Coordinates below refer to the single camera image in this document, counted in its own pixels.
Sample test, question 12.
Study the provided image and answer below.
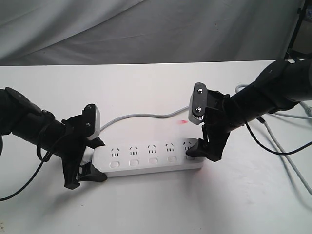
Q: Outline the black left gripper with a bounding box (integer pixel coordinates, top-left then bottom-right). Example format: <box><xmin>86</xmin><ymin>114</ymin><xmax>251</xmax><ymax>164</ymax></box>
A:
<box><xmin>59</xmin><ymin>116</ymin><xmax>107</xmax><ymax>190</ymax></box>

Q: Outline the black tripod stand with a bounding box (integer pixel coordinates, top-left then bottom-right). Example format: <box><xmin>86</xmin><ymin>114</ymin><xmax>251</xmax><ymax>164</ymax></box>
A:
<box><xmin>284</xmin><ymin>0</ymin><xmax>309</xmax><ymax>59</ymax></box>

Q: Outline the grey power cord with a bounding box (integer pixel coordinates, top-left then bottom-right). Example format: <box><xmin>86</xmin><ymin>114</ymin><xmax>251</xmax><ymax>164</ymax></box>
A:
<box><xmin>99</xmin><ymin>83</ymin><xmax>312</xmax><ymax>195</ymax></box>

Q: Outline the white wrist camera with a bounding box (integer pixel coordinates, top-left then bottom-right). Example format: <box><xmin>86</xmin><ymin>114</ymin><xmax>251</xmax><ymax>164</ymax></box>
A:
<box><xmin>188</xmin><ymin>82</ymin><xmax>208</xmax><ymax>125</ymax></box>
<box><xmin>82</xmin><ymin>104</ymin><xmax>101</xmax><ymax>140</ymax></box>

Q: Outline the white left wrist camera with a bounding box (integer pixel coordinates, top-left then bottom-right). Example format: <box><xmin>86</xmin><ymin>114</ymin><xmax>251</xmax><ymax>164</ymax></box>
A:
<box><xmin>82</xmin><ymin>104</ymin><xmax>101</xmax><ymax>140</ymax></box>

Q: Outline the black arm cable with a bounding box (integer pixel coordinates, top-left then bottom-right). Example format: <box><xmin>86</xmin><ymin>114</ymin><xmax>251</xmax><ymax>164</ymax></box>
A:
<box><xmin>0</xmin><ymin>117</ymin><xmax>69</xmax><ymax>201</ymax></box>
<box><xmin>243</xmin><ymin>117</ymin><xmax>312</xmax><ymax>155</ymax></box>

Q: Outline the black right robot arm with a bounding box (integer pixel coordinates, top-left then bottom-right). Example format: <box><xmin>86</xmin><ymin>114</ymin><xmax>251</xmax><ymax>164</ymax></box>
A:
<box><xmin>186</xmin><ymin>59</ymin><xmax>312</xmax><ymax>162</ymax></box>

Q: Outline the white five-outlet power strip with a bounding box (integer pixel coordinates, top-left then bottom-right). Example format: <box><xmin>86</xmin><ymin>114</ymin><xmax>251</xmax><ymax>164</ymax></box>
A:
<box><xmin>91</xmin><ymin>138</ymin><xmax>205</xmax><ymax>178</ymax></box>

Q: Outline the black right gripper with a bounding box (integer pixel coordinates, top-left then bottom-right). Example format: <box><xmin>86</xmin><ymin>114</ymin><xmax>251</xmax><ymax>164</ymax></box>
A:
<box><xmin>186</xmin><ymin>89</ymin><xmax>230</xmax><ymax>162</ymax></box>

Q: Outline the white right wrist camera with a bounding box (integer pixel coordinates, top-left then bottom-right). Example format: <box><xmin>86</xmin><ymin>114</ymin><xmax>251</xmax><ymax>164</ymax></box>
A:
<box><xmin>188</xmin><ymin>82</ymin><xmax>208</xmax><ymax>125</ymax></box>

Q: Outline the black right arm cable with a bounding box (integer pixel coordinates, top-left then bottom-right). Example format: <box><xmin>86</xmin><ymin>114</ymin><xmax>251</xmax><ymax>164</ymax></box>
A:
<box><xmin>243</xmin><ymin>117</ymin><xmax>312</xmax><ymax>155</ymax></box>

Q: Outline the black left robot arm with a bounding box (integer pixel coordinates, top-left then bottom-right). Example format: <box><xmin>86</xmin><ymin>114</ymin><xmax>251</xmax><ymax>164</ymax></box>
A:
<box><xmin>0</xmin><ymin>87</ymin><xmax>107</xmax><ymax>190</ymax></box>

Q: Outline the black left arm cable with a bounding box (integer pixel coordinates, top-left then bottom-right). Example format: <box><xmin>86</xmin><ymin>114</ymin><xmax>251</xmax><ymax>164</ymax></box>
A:
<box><xmin>0</xmin><ymin>117</ymin><xmax>69</xmax><ymax>201</ymax></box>

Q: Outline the grey backdrop cloth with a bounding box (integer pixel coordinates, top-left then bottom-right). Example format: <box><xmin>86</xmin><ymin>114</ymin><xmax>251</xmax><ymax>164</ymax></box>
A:
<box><xmin>0</xmin><ymin>0</ymin><xmax>304</xmax><ymax>66</ymax></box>

